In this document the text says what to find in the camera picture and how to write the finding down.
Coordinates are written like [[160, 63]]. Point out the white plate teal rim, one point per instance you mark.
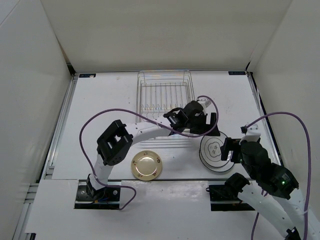
[[214, 164]]

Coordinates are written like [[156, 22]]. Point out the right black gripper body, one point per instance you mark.
[[252, 173]]

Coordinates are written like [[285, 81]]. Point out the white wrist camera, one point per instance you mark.
[[252, 134], [204, 102]]

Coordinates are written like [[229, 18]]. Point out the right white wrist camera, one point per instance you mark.
[[252, 134]]

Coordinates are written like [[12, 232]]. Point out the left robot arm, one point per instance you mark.
[[115, 142]]

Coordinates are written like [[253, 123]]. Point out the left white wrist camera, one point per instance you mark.
[[204, 102]]

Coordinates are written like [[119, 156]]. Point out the silver wire dish rack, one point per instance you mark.
[[160, 91]]

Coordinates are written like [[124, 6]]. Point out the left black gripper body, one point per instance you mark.
[[198, 126]]

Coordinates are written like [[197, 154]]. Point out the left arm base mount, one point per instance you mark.
[[106, 198]]

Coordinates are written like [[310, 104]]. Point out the beige patterned plate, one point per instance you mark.
[[146, 165]]

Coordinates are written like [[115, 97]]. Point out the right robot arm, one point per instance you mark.
[[283, 207]]

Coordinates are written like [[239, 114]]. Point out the aluminium table rail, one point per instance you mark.
[[48, 164]]

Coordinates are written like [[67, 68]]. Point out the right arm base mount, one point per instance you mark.
[[224, 197]]

